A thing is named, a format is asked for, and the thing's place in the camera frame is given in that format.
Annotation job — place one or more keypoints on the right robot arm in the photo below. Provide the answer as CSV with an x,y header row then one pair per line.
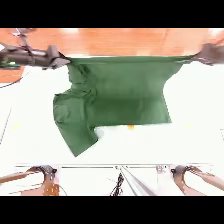
x,y
213,53

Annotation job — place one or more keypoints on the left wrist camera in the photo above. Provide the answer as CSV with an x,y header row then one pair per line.
x,y
24,40

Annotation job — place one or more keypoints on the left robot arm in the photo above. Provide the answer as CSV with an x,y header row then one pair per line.
x,y
23,56

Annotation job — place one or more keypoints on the dark green T-shirt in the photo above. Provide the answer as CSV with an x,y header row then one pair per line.
x,y
126,93

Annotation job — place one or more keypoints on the silver frame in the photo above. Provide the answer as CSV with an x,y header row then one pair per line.
x,y
138,185

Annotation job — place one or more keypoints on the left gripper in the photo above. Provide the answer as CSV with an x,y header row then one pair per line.
x,y
56,58

